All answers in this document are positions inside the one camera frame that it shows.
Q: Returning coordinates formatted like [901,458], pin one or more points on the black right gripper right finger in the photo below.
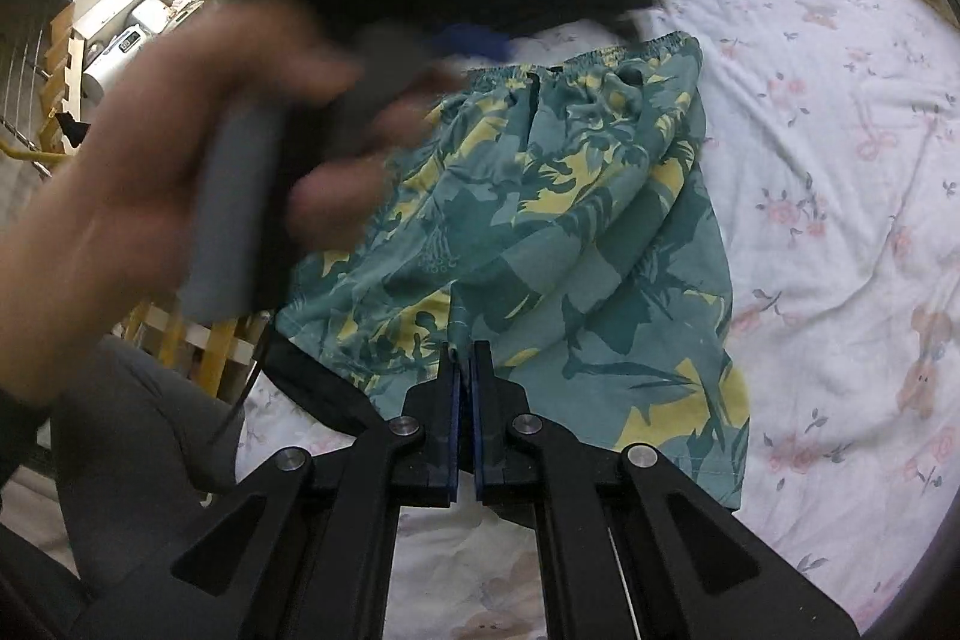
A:
[629,546]

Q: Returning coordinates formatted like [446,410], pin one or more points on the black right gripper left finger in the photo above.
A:
[303,547]

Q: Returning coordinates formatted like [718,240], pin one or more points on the green yellow patterned shorts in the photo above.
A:
[558,214]

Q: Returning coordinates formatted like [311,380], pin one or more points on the person's left hand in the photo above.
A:
[112,226]

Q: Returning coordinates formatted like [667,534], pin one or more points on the yellow wooden rack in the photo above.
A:
[215,357]

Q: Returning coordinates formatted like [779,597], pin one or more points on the grey trousered leg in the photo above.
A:
[135,446]

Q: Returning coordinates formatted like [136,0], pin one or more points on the white floral bed sheet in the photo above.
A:
[831,161]

